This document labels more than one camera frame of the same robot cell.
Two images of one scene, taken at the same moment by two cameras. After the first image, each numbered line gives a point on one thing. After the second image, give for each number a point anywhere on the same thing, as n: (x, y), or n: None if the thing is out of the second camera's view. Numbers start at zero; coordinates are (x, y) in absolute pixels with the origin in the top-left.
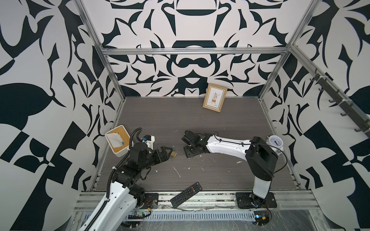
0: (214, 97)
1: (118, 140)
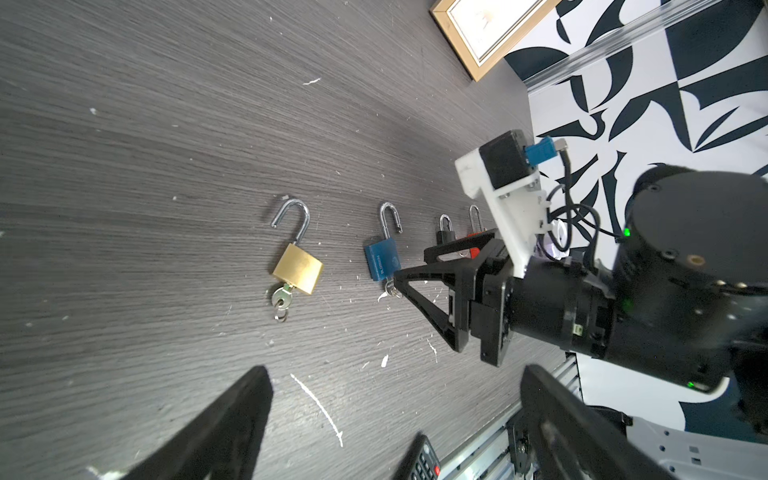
0: (482, 33)
1: None
